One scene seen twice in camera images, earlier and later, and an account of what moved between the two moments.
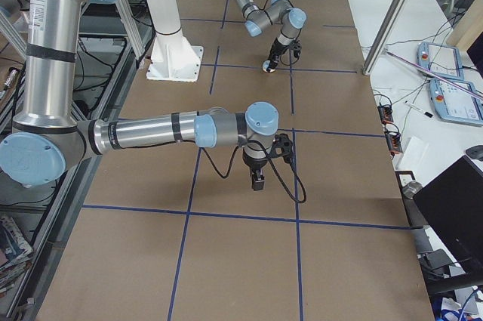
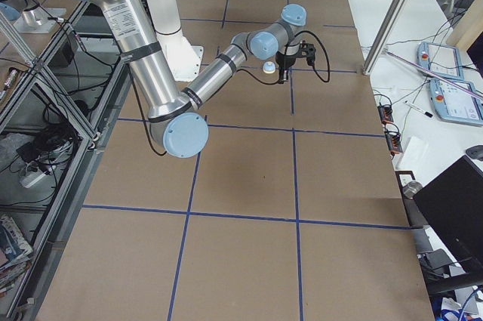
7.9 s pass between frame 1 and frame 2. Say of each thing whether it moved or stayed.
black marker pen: stayed
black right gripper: moved
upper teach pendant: stayed
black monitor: stayed
